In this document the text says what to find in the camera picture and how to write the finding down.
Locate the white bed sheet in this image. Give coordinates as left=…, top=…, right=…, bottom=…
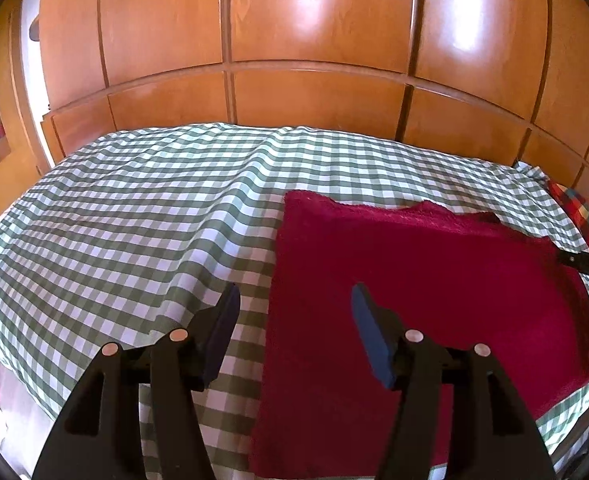
left=0, top=350, right=75, bottom=480

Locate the red knit garment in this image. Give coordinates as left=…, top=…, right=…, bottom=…
left=248, top=190, right=589, bottom=467

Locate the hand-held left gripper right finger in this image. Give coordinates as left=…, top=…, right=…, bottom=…
left=351, top=283, right=557, bottom=480

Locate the wooden panelled wardrobe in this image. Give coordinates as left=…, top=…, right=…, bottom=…
left=39, top=0, right=589, bottom=196

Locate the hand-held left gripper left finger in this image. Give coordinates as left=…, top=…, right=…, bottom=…
left=32, top=283, right=242, bottom=480

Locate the green checkered bed cover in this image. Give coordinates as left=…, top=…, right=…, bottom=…
left=0, top=122, right=589, bottom=480

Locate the colourful plaid pillow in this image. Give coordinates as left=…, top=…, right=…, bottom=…
left=547, top=180, right=589, bottom=261

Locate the wooden shelf unit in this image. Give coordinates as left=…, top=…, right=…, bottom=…
left=0, top=0, right=54, bottom=241

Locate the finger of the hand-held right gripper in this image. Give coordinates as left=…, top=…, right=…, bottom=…
left=555, top=251, right=589, bottom=288

